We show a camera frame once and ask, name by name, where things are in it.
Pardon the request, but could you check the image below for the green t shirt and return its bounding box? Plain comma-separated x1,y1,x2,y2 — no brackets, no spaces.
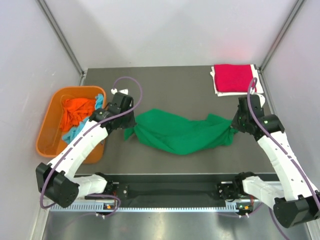
124,108,238,155

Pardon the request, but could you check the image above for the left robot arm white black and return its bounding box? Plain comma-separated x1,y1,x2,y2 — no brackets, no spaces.
35,92,136,209

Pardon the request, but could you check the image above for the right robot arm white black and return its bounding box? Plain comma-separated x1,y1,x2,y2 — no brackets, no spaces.
217,94,320,228

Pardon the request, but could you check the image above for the light blue t shirt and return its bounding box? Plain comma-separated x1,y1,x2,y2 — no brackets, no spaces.
62,93,104,144

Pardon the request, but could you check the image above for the folded white t shirt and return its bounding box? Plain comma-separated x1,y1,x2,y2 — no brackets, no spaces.
210,64,264,97

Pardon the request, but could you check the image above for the folded red t shirt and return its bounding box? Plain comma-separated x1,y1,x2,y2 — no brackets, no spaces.
213,64,254,93

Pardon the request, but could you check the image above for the orange t shirt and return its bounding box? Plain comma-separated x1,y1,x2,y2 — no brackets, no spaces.
60,97,96,132

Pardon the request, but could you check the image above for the orange plastic basket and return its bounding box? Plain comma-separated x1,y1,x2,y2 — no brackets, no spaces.
35,86,107,158

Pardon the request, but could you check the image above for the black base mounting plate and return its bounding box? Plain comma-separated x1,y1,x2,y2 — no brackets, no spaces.
102,173,250,208

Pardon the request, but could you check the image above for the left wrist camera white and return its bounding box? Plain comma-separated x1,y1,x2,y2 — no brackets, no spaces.
110,88,129,95

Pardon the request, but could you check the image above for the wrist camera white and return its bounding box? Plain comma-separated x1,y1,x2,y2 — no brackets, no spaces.
256,93,266,108
110,88,129,95

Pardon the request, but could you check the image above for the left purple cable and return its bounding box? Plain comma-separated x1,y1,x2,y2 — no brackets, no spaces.
39,76,144,210

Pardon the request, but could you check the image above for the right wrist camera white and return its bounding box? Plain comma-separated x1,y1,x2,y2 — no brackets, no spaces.
256,93,266,108

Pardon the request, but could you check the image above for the slotted grey cable duct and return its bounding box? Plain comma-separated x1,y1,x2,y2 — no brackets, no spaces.
50,200,253,213

